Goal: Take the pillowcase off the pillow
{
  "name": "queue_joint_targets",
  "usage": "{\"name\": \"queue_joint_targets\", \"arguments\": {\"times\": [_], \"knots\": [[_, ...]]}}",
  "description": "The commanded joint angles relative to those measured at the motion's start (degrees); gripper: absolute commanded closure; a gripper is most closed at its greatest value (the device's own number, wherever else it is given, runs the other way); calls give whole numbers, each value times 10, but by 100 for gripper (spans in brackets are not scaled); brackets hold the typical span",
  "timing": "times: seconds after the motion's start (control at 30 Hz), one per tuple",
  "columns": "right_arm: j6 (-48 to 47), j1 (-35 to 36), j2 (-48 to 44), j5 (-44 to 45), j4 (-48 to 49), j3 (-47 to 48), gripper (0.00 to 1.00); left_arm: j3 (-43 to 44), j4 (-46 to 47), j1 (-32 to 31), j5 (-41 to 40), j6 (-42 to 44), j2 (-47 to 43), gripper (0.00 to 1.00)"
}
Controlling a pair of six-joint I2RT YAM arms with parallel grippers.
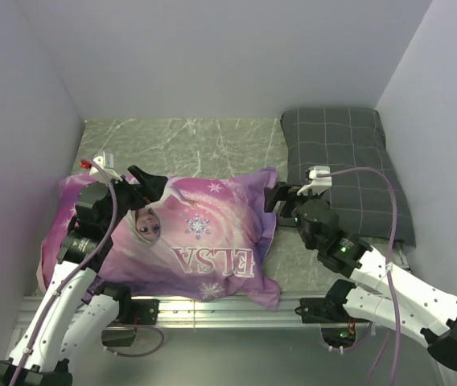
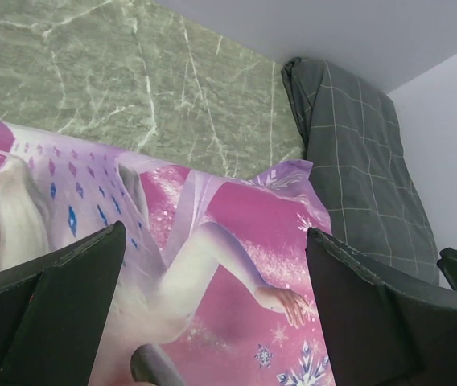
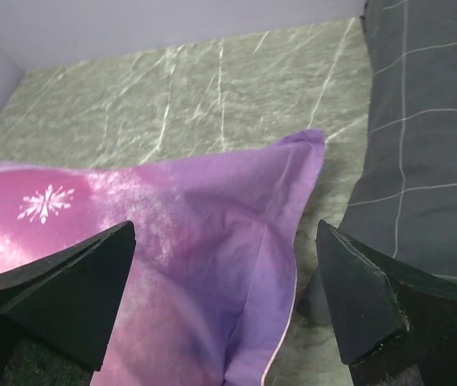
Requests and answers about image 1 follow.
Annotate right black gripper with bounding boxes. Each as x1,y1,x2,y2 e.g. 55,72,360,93
263,181,323,249

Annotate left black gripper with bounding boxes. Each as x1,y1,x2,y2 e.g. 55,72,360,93
101,164,167,233

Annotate pink purple Elsa pillowcase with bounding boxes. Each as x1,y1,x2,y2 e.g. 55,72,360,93
37,166,282,310

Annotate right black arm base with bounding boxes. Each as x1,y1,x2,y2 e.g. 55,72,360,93
294,297,370,353

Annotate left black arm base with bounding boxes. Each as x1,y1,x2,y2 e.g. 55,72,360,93
101,299,164,351

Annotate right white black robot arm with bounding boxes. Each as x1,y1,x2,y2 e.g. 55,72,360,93
264,182,457,372

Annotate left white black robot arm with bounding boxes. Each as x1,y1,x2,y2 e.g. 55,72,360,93
0,161,167,385

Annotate dark grey checked pillow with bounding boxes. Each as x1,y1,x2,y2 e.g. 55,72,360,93
281,107,416,247

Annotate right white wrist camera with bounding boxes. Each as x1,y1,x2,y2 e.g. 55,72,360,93
297,166,332,196

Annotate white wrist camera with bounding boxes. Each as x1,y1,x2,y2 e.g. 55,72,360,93
297,166,332,196
80,151,123,182

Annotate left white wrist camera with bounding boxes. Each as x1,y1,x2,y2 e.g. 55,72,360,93
80,151,123,182

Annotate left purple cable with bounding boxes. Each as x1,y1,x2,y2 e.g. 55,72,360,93
6,157,166,386

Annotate aluminium mounting rail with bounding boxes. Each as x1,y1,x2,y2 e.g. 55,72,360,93
13,240,441,333

